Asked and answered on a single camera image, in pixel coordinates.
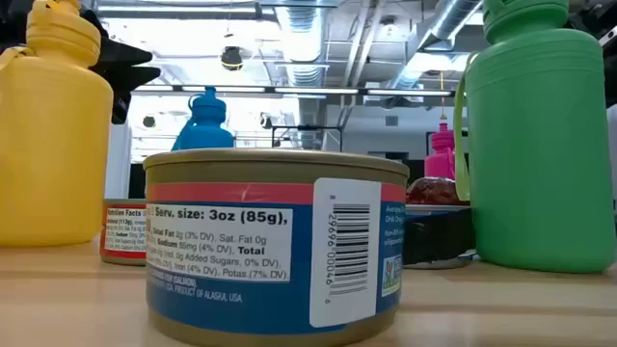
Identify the pink plastic bottle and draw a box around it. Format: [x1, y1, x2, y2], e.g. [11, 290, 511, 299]
[423, 121, 457, 181]

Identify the blue plastic bottle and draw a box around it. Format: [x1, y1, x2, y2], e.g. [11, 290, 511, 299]
[172, 86, 236, 151]

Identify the ceiling light bar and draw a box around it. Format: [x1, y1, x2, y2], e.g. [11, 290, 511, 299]
[132, 84, 457, 97]

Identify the yellow hanging cord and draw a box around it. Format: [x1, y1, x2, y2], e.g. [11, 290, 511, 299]
[438, 70, 448, 121]

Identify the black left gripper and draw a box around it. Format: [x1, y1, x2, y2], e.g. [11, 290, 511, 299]
[0, 0, 162, 125]

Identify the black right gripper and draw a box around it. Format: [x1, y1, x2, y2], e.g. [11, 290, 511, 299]
[566, 0, 617, 108]

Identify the dark red round fruit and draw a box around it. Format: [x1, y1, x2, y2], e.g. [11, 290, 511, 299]
[405, 176, 469, 207]

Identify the silver diagonal ventilation duct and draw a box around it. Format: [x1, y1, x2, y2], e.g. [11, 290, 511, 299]
[385, 0, 486, 91]

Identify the yellow plastic bottle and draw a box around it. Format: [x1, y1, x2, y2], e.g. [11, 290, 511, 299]
[0, 0, 115, 248]

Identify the red label can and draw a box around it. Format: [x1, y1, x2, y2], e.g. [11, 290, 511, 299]
[99, 199, 148, 267]

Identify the silver vertical ventilation duct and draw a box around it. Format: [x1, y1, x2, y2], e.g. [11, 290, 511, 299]
[273, 0, 330, 149]

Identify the black label can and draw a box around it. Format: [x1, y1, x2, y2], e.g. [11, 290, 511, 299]
[403, 203, 477, 270]

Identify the blue label can gold lid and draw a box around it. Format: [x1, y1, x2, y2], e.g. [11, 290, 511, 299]
[143, 147, 411, 347]

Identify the green plastic bottle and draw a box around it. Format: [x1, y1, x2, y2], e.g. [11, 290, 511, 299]
[453, 0, 617, 275]

